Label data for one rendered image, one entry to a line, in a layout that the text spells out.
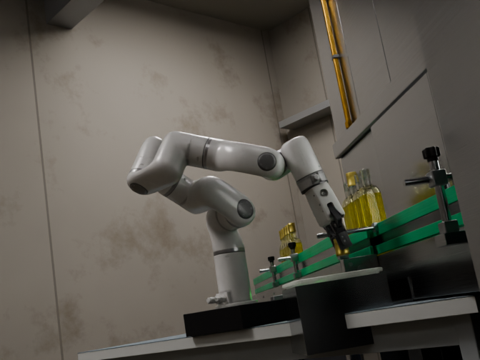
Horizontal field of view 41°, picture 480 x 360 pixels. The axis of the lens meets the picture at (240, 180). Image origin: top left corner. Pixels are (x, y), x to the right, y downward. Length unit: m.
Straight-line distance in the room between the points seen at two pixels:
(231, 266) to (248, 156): 0.42
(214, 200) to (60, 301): 2.65
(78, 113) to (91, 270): 1.12
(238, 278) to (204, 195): 0.27
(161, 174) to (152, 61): 3.68
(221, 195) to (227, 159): 0.22
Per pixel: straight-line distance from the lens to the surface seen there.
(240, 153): 1.59
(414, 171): 1.90
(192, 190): 1.82
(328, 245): 1.91
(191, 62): 5.57
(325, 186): 1.60
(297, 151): 1.62
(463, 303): 1.35
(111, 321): 4.49
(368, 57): 2.23
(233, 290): 1.87
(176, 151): 1.66
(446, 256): 1.38
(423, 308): 1.40
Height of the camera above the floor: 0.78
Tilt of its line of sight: 12 degrees up
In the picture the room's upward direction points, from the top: 10 degrees counter-clockwise
